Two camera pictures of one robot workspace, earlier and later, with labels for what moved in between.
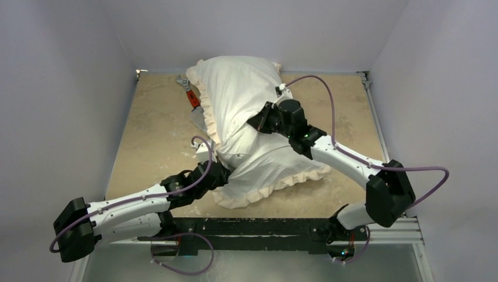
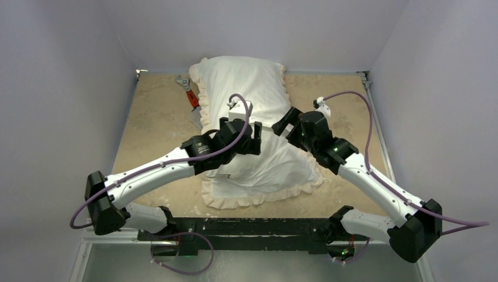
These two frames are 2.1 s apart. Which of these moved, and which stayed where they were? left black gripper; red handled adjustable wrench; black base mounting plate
Moved: left black gripper
Stayed: black base mounting plate; red handled adjustable wrench
